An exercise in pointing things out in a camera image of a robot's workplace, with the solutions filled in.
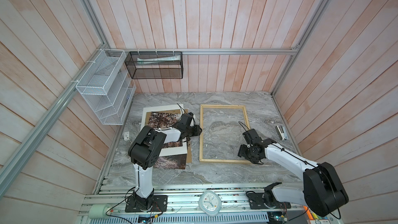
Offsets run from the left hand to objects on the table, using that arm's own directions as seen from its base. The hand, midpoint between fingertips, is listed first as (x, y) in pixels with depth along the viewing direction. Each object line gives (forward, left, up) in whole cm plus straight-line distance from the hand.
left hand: (200, 132), depth 98 cm
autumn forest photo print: (+10, +23, 0) cm, 25 cm away
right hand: (-14, -24, 0) cm, 28 cm away
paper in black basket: (+28, +34, +34) cm, 56 cm away
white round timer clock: (-39, -4, +2) cm, 39 cm away
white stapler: (0, -52, +1) cm, 52 cm away
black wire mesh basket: (+39, +31, +24) cm, 55 cm away
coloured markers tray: (-45, -51, 0) cm, 68 cm away
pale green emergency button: (-43, +45, +7) cm, 62 cm away
